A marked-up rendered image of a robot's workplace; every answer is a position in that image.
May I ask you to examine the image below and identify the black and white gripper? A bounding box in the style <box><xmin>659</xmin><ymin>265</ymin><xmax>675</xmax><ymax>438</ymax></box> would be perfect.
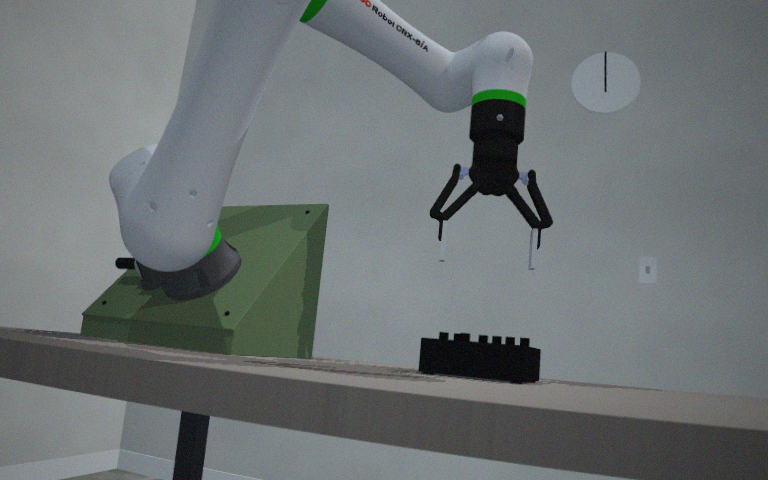
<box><xmin>430</xmin><ymin>136</ymin><xmax>553</xmax><ymax>270</ymax></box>

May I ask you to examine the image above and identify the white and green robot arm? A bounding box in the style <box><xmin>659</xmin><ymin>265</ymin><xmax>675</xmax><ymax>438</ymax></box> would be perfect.
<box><xmin>109</xmin><ymin>0</ymin><xmax>534</xmax><ymax>301</ymax></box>

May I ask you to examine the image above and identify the black lighting desk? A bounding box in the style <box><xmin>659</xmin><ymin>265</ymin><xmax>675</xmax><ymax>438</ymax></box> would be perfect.
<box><xmin>419</xmin><ymin>332</ymin><xmax>541</xmax><ymax>384</ymax></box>

